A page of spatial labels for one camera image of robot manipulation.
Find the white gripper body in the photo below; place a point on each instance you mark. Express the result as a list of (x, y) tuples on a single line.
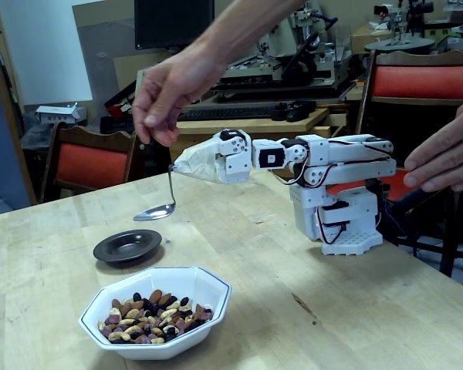
[(231, 159)]

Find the tape-wrapped gripper finger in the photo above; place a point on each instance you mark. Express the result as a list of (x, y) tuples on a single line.
[(198, 162)]

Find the bent metal spoon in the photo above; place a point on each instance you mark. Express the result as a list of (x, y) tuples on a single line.
[(154, 213)]

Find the person's right forearm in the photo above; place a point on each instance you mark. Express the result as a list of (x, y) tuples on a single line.
[(254, 23)]

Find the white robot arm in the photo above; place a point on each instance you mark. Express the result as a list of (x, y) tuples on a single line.
[(312, 216)]

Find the person's right hand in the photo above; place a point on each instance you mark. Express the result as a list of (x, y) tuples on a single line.
[(169, 88)]

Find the person's left hand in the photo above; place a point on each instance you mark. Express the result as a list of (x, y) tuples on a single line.
[(455, 154)]

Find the black keyboard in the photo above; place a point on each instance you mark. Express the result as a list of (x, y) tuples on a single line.
[(224, 113)]

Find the black computer mouse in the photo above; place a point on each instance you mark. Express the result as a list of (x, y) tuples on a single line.
[(295, 116)]

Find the black desk device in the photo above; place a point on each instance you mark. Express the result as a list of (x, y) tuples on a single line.
[(301, 105)]

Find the beige milling machine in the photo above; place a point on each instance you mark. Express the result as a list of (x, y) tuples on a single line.
[(254, 77)]

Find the red black toolbox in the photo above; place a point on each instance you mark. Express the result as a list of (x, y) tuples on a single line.
[(117, 108)]

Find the dark wood red-cushion chair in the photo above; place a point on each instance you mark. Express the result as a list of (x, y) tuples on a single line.
[(92, 165)]

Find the small black plate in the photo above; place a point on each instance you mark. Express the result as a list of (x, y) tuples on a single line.
[(127, 244)]

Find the black computer monitor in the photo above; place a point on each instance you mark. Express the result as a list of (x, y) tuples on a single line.
[(166, 23)]

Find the robot controller circuit board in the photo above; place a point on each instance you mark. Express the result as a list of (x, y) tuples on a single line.
[(378, 189)]

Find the small white device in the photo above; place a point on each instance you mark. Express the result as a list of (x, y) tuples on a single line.
[(58, 113)]

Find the brown board panel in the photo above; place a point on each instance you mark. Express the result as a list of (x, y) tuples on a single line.
[(104, 38)]

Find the mixed nuts and raisins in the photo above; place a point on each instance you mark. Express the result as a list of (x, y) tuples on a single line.
[(154, 316)]

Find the black cylinder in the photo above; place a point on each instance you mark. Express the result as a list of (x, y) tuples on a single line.
[(409, 202)]

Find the cardboard box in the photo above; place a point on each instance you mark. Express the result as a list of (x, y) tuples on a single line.
[(364, 40)]

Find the white board panel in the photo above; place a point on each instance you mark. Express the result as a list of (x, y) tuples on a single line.
[(46, 50)]

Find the white octagonal bowl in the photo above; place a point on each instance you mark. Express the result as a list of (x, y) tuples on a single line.
[(154, 350)]

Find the blue door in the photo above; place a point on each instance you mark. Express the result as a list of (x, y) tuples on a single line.
[(0, 154)]

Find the folding wood red-cushion chair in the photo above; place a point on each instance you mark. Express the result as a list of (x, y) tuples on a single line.
[(420, 81)]

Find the round black turntable machine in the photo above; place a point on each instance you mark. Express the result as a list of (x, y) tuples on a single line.
[(401, 44)]

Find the green box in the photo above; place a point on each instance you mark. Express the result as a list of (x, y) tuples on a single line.
[(445, 34)]

